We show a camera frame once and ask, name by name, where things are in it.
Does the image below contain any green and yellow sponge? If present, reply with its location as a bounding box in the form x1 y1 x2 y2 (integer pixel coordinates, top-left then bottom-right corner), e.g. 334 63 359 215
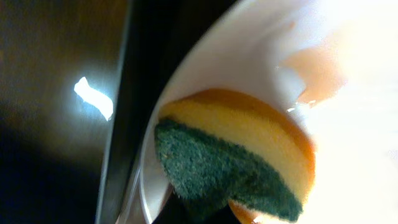
154 89 315 223

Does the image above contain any white plate with sauce streak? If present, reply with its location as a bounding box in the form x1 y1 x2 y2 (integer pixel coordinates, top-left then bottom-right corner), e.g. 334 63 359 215
140 1 397 223

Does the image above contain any dark brown serving tray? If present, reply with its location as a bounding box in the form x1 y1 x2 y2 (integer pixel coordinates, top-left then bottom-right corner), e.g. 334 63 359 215
95 0 240 224

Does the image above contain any black sponge tray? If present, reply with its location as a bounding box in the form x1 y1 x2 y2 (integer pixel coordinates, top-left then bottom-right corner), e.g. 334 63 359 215
1 0 130 223

